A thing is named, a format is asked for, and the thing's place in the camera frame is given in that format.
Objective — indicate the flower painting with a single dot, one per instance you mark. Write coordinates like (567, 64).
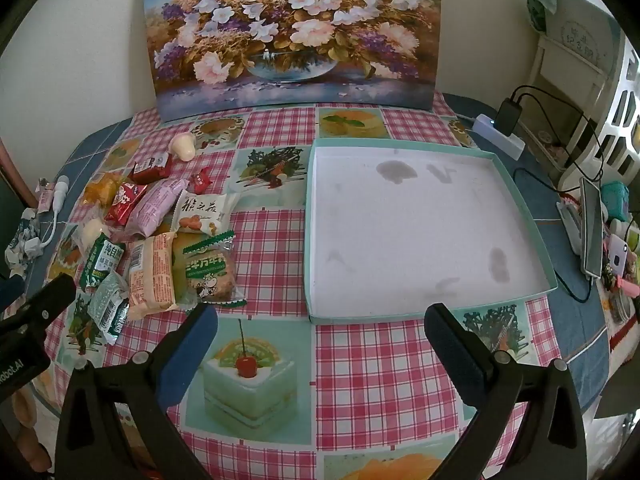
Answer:
(300, 35)

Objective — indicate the cream jelly cup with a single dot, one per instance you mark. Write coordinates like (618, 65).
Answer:
(182, 149)

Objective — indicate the small green white packet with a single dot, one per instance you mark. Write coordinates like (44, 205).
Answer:
(112, 310)

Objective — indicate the pink tube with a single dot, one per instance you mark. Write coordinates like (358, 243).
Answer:
(46, 200)

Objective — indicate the clear cream bun packet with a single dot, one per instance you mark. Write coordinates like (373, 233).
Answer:
(90, 234)

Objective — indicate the pink phone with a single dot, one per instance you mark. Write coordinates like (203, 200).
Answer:
(616, 257)

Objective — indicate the smartphone on stand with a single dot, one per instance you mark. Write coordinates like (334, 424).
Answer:
(592, 230)

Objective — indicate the pink snack packet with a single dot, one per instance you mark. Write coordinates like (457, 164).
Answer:
(157, 205)

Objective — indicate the red flowery snack packet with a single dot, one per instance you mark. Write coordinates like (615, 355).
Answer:
(124, 202)

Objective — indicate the shallow teal cardboard box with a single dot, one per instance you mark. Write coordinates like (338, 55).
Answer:
(400, 235)

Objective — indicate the green trimmed bread packet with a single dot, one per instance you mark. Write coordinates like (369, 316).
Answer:
(210, 275)

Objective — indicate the black charger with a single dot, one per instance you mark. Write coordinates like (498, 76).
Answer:
(507, 116)

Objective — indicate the peach cake packet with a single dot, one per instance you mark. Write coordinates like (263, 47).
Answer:
(150, 280)

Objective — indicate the crumpled wrapper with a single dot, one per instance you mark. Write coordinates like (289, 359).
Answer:
(22, 235)

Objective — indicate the orange bread packet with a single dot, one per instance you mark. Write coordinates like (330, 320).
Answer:
(100, 189)

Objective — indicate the large green white packet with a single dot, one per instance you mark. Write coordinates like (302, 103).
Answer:
(102, 262)

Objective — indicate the small red candy packet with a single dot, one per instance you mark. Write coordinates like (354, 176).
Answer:
(201, 183)

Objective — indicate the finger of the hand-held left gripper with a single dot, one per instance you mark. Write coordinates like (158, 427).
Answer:
(10, 292)
(47, 300)

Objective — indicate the white chair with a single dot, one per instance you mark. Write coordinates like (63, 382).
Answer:
(580, 50)

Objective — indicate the white nut snack packet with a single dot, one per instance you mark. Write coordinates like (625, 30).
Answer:
(200, 217)

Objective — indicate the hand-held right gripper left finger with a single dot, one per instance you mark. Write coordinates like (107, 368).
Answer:
(187, 350)

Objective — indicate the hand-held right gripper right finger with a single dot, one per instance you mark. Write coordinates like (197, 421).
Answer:
(456, 357)

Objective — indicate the plaid printed tablecloth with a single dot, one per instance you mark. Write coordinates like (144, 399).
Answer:
(380, 365)

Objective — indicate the white power strip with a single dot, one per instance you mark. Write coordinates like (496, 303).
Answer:
(505, 146)

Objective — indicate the dark red snack packet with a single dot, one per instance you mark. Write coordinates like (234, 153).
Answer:
(152, 169)

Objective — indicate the teal pouch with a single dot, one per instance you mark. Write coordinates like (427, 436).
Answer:
(615, 200)

